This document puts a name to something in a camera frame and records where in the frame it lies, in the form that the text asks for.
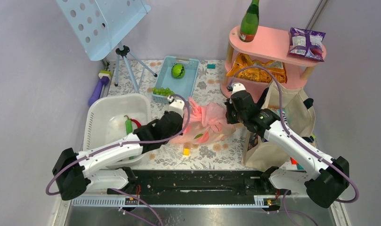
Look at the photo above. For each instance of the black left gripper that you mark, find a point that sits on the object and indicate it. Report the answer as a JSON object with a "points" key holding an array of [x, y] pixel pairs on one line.
{"points": [[181, 125]]}

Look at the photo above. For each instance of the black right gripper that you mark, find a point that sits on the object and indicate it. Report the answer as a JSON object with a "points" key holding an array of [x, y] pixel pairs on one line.
{"points": [[230, 119]]}

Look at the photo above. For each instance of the pink plastic grocery bag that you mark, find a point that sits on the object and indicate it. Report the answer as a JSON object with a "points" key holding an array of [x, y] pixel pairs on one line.
{"points": [[208, 124]]}

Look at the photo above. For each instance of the beige floral canvas tote bag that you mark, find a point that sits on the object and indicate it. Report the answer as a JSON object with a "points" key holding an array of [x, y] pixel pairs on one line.
{"points": [[299, 115]]}

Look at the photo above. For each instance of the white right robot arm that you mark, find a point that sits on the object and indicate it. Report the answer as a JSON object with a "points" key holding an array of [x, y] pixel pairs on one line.
{"points": [[324, 179]]}

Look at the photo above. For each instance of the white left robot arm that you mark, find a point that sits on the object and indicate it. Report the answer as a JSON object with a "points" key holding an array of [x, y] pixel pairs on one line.
{"points": [[73, 171]]}

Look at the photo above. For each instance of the yellow small block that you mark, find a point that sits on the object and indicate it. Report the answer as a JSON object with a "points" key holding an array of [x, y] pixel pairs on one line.
{"points": [[186, 152]]}

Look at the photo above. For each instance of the red chili pepper toy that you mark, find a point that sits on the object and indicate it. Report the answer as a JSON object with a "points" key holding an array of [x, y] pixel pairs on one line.
{"points": [[137, 123]]}

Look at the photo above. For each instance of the green grapes bunch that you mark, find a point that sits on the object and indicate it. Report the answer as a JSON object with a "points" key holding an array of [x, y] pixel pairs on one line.
{"points": [[162, 91]]}

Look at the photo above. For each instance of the green cucumber toy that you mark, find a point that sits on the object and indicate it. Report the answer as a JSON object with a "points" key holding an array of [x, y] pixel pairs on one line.
{"points": [[128, 125]]}

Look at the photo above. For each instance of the light blue perforated basket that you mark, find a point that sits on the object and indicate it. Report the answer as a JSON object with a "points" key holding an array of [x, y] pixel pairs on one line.
{"points": [[183, 86]]}

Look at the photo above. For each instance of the teal small block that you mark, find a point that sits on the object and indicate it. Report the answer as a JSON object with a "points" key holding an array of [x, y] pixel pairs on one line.
{"points": [[211, 66]]}

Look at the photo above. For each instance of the green toy watermelon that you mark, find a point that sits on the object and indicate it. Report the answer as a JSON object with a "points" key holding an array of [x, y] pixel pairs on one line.
{"points": [[178, 71]]}

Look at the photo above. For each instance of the orange printed snack bag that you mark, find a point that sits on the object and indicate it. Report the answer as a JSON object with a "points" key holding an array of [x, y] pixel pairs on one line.
{"points": [[256, 74]]}

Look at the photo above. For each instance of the floral patterned table mat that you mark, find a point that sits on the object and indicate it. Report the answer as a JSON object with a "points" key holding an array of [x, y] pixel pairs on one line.
{"points": [[222, 155]]}

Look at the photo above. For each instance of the white plastic tub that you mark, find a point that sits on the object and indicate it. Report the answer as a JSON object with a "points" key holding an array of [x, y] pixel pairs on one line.
{"points": [[106, 122]]}

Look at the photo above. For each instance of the pink two-tier wooden shelf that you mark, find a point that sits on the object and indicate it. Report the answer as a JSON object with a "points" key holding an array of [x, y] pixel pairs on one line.
{"points": [[270, 47]]}

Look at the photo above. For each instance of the red orange small block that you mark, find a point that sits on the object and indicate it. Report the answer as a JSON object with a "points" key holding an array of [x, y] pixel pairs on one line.
{"points": [[293, 161]]}

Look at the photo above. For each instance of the purple dumbbell toy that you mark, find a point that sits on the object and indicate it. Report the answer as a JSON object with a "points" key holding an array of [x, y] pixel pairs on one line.
{"points": [[104, 78]]}

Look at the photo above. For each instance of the green glass bottle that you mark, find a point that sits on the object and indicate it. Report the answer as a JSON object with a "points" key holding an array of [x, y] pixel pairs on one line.
{"points": [[250, 22]]}

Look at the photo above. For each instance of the purple snack packet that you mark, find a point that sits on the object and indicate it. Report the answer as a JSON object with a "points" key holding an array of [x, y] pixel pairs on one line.
{"points": [[307, 44]]}

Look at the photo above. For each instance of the light blue music stand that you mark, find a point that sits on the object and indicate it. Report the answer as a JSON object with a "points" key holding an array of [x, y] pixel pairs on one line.
{"points": [[101, 25]]}

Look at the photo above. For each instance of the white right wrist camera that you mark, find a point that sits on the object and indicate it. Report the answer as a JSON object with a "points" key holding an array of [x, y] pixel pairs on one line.
{"points": [[236, 87]]}

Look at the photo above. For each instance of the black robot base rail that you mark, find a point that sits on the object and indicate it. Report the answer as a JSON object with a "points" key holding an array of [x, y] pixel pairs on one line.
{"points": [[198, 187]]}

